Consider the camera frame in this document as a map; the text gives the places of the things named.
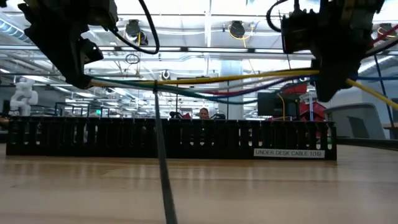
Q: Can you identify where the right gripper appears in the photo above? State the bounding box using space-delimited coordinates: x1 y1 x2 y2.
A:
280 0 386 103

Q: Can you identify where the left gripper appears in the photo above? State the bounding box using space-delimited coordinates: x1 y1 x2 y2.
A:
18 0 119 90

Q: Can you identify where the black slotted cable raceway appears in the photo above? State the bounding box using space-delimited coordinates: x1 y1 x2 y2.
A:
5 116 338 161

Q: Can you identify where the black zip tie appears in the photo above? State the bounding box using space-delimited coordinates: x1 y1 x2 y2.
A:
152 80 179 224

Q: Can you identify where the red storage bin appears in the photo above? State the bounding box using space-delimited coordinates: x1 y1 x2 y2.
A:
281 83 308 95

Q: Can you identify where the stack of red bins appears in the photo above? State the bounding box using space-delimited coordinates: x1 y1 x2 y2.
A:
298 101 327 123

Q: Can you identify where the white robot figure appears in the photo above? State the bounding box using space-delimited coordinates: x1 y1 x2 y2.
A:
9 77 39 118

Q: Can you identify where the black monitor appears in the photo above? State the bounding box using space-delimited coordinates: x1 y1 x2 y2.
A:
257 91 301 118

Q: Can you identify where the white pillar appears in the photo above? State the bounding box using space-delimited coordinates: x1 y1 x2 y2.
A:
218 60 244 121

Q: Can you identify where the long ceiling light bar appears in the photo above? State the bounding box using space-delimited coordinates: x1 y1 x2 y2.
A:
0 45 315 55

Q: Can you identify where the person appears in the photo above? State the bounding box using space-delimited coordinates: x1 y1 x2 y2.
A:
198 107 211 121

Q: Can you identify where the silver ventilation duct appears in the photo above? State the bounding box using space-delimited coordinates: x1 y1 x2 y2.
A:
357 55 396 74

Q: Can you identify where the yellow hanging cable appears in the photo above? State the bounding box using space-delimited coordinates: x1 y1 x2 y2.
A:
277 93 286 121

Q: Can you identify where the black ceiling cable reel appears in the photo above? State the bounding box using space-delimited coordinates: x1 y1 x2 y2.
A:
229 20 246 39
125 19 149 47
371 22 398 40

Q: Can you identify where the black aluminium frame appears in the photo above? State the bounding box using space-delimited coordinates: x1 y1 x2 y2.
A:
337 136 398 151

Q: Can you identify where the black camera stand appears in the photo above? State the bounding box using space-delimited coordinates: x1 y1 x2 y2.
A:
175 75 230 121

